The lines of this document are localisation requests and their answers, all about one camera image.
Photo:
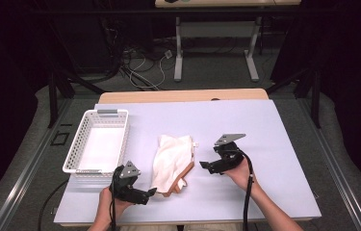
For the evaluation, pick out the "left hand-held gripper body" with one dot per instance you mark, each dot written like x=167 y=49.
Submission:
x=125 y=189

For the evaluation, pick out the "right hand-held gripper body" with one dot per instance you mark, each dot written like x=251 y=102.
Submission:
x=229 y=157

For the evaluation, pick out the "cream baby bodysuit brown trim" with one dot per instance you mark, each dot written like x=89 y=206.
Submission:
x=171 y=160

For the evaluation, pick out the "person's left hand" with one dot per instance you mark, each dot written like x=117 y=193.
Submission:
x=109 y=207

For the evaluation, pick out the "person's right hand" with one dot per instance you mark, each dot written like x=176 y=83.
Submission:
x=244 y=176

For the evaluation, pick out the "white perforated plastic basket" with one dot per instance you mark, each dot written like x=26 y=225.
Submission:
x=101 y=147

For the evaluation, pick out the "light wooden table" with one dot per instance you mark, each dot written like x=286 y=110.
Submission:
x=184 y=95

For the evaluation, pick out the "black metal stand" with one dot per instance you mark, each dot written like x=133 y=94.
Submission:
x=52 y=102
x=315 y=99

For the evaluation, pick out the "white power adapter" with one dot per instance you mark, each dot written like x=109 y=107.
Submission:
x=168 y=54

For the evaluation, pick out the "white-legged background desk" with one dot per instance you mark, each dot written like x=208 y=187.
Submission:
x=178 y=48

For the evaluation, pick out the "aluminium floor rail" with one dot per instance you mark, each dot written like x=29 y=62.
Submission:
x=335 y=173
x=24 y=179

